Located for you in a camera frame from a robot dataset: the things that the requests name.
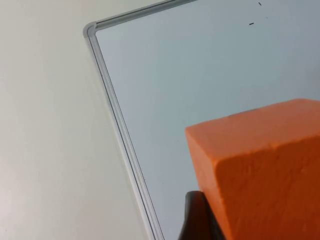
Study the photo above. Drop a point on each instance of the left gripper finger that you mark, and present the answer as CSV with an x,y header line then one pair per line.
x,y
197,217

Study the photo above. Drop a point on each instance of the grey-framed whiteboard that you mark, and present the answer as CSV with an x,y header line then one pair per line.
x,y
180,82

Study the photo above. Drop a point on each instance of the orange cube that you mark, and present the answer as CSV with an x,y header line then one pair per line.
x,y
262,175

